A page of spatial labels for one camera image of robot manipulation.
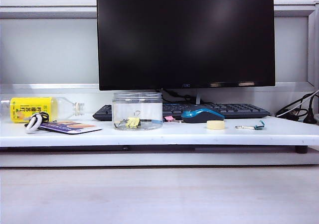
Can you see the purple orange card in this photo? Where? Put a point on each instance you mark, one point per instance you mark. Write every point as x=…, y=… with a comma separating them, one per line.
x=74, y=128

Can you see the blue and black mouse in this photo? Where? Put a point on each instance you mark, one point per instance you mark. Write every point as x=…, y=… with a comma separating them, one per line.
x=204, y=117

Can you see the white desk riser board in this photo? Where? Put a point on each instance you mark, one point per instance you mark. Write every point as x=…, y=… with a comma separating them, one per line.
x=224, y=135

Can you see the teal binder clip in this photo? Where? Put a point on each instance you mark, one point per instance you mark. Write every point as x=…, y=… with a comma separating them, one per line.
x=260, y=127

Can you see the yellow label plastic bottle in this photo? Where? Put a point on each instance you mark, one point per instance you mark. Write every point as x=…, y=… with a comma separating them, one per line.
x=32, y=104

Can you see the blue binder clip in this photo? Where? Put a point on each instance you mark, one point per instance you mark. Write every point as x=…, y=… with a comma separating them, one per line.
x=157, y=121

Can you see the black computer keyboard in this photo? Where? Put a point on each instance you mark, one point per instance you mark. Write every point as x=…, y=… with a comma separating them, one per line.
x=244, y=109

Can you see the black power plug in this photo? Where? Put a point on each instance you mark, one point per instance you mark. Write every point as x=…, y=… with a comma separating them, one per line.
x=310, y=118

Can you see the pink binder clip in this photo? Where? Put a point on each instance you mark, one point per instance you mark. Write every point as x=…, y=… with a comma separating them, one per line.
x=168, y=118

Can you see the cream masking tape roll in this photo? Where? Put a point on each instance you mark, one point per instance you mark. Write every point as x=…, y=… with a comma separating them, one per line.
x=215, y=125

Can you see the clear plastic jar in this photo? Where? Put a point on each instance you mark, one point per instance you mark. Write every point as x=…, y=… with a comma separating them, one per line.
x=137, y=104

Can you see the black computer monitor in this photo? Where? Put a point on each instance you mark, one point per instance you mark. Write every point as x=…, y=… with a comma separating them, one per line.
x=184, y=34

